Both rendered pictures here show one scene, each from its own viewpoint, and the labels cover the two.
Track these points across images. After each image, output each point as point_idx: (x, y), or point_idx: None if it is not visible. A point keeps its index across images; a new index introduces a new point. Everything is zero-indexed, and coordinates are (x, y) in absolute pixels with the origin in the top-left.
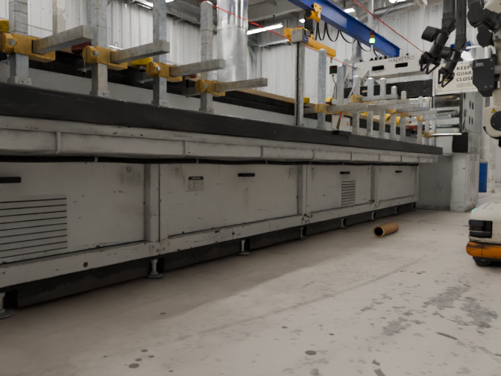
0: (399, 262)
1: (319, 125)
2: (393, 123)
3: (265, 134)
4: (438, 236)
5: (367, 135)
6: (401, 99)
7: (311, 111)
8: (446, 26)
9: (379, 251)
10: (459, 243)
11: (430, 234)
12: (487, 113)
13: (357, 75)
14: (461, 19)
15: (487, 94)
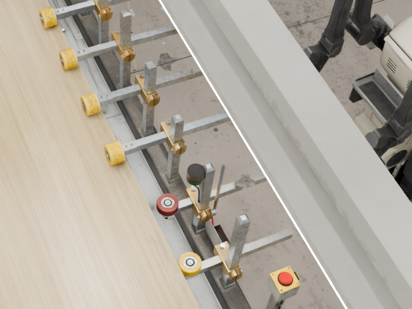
0: None
1: (228, 284)
2: (106, 29)
3: None
4: (215, 167)
5: (147, 135)
6: (197, 73)
7: (206, 270)
8: (406, 137)
9: (263, 305)
10: (262, 186)
11: (197, 161)
12: (387, 157)
13: (181, 118)
14: (344, 19)
15: (357, 99)
